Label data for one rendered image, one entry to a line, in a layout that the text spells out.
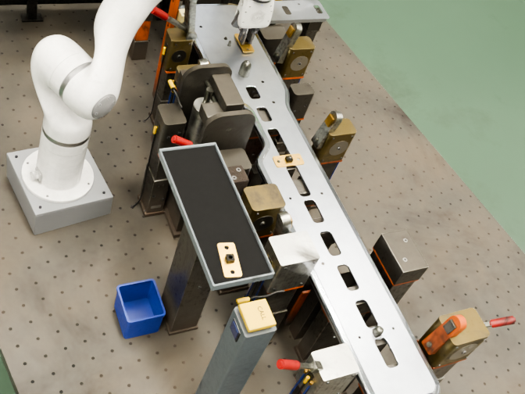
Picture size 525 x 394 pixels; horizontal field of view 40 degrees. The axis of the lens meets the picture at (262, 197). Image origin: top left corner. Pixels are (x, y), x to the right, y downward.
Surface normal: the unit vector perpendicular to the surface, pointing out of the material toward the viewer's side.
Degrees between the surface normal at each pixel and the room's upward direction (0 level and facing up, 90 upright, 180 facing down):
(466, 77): 0
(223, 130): 90
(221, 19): 0
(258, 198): 0
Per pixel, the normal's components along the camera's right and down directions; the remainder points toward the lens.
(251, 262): 0.26, -0.62
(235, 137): 0.37, 0.77
